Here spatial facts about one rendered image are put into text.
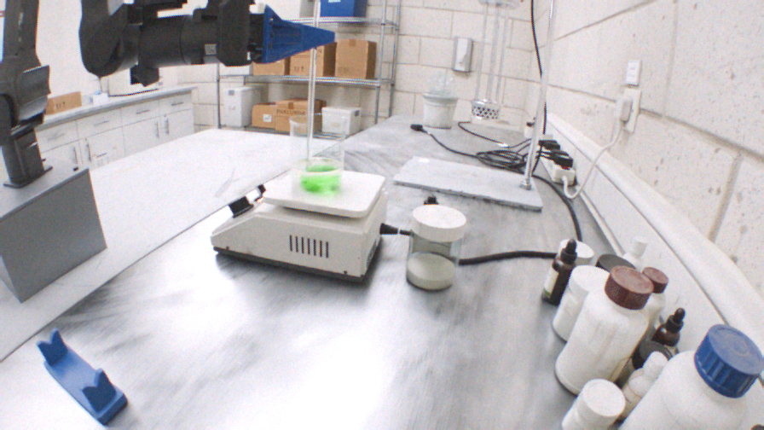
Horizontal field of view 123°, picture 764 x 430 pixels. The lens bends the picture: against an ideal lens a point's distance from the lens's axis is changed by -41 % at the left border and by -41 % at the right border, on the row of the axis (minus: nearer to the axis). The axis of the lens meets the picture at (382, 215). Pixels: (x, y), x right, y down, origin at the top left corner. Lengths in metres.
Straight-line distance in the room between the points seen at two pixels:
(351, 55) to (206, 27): 2.23
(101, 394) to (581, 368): 0.38
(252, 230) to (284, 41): 0.21
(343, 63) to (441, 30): 0.78
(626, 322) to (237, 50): 0.36
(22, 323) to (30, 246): 0.09
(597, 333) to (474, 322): 0.13
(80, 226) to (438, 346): 0.45
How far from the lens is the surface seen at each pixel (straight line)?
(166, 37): 0.39
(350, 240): 0.37
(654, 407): 0.25
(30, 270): 0.50
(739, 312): 0.37
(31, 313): 0.48
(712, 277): 0.41
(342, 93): 3.00
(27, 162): 0.53
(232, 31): 0.30
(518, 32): 2.79
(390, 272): 0.42
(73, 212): 0.51
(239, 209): 0.45
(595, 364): 0.31
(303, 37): 0.37
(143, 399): 0.32
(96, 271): 0.50
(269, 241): 0.41
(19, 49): 0.52
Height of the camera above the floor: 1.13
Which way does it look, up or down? 25 degrees down
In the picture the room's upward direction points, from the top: 5 degrees clockwise
